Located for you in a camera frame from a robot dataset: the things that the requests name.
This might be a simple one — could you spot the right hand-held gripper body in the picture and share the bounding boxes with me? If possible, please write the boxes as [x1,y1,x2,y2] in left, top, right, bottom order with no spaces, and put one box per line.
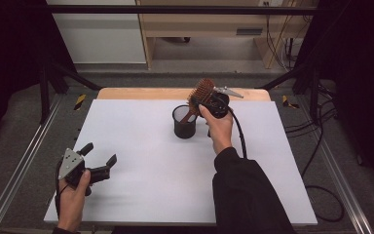
[202,85,244,120]

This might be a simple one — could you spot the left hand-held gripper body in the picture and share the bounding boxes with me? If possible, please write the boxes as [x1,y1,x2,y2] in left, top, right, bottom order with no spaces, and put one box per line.
[57,147,112,197]

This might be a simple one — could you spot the brown wooden hairbrush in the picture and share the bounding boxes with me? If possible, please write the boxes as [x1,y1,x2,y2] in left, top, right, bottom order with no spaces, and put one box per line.
[179,77,217,124]

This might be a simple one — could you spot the black mesh pen holder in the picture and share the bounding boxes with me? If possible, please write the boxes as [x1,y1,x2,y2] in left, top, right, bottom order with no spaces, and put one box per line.
[171,104,199,139]

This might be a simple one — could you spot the person's right hand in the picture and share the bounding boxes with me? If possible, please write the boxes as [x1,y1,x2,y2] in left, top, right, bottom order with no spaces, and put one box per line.
[198,103,235,156]

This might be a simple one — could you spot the person's left hand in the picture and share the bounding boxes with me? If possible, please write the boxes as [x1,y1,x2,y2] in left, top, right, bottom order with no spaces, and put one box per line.
[56,169,92,233]

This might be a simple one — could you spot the white table board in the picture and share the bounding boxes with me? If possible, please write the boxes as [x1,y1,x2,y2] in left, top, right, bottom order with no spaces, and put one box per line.
[43,98,318,226]

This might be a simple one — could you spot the wooden table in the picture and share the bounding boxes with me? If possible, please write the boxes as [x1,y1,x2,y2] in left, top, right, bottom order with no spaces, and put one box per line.
[96,87,272,101]

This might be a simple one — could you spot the black metal stand strut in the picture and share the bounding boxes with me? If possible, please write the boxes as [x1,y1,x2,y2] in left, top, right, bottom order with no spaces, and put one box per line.
[255,62,322,122]
[38,60,102,125]

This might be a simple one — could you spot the light wooden desk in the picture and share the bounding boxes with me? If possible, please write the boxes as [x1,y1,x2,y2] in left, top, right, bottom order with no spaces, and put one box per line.
[135,0,318,70]

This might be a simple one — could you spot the white cabinet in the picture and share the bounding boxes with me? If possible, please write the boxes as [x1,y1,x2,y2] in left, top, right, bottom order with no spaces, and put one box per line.
[44,0,147,64]

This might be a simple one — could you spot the black curtain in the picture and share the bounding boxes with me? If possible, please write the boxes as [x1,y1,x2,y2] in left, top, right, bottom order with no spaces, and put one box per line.
[0,0,76,154]
[295,0,374,189]

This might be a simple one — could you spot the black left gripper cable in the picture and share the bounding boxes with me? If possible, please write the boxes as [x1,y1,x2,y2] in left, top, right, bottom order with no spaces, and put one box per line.
[54,158,69,220]

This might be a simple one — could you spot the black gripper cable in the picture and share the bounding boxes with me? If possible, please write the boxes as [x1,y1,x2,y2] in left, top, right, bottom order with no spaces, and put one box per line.
[54,158,69,220]
[227,106,346,223]

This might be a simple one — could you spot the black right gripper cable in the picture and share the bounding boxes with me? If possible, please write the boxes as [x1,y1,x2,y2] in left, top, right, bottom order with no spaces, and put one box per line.
[227,106,346,223]

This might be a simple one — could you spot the aluminium rail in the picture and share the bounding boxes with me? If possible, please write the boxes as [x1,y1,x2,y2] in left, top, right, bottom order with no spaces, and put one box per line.
[0,94,63,234]
[295,97,374,234]

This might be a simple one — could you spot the hanging desk cables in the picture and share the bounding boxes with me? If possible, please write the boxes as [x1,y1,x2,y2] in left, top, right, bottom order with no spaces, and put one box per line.
[263,1,313,71]

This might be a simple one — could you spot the black horizontal frame bar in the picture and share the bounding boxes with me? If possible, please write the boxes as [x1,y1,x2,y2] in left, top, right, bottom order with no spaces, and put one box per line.
[45,4,320,16]

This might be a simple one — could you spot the black floor cables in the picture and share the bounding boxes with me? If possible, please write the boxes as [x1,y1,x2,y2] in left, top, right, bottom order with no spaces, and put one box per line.
[284,82,339,175]

